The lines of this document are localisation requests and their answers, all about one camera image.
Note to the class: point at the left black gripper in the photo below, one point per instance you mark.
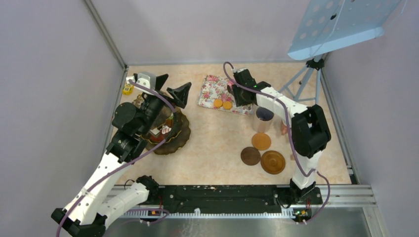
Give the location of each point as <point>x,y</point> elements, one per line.
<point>180,94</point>

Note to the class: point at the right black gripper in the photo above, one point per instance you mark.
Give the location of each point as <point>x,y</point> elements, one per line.
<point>239,102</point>

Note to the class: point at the red fruit tart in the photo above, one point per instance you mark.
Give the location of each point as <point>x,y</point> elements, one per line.
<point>169,122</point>

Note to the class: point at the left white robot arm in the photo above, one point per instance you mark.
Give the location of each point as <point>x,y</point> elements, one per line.
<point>90,214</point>

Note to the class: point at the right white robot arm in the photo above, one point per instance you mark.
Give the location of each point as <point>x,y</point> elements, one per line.
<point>307,127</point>

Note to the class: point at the round biscuit middle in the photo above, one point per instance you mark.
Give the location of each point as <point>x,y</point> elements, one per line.
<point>227,105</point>

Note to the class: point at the round biscuit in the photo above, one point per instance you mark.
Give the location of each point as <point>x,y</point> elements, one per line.
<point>218,103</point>
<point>227,105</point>

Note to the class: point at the pink frosted donut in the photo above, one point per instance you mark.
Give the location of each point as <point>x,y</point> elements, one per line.
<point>229,87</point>

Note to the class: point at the round biscuit left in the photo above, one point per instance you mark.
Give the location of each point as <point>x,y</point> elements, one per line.
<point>218,103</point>

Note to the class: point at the floral serving tray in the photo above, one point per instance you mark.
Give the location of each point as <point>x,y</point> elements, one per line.
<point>215,87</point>

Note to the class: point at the yellow snack packet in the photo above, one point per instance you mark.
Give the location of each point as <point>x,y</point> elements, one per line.
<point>127,89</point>

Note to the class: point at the light wooden coaster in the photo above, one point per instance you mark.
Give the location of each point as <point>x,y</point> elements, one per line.
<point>261,141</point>

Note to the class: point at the pink small cup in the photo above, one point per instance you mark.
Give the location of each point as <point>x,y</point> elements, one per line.
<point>284,128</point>

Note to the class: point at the grey tripod stand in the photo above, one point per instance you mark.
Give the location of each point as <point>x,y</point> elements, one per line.
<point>312,66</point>

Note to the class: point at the dark wooden coaster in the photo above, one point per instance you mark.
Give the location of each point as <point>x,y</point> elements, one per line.
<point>250,156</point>

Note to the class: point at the brown wooden lid coaster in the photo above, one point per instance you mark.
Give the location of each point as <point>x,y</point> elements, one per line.
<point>273,162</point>

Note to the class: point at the blue perforated stand tray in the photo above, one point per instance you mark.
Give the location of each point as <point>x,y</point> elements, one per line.
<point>329,25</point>

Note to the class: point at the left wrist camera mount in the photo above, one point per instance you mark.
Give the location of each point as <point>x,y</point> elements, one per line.
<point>144,79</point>

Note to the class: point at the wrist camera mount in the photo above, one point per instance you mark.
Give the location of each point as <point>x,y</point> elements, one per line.
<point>238,70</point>
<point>144,79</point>

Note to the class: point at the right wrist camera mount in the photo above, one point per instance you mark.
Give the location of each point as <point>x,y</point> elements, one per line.
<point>238,70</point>

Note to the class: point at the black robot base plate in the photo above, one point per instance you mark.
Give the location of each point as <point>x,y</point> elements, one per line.
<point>230,199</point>

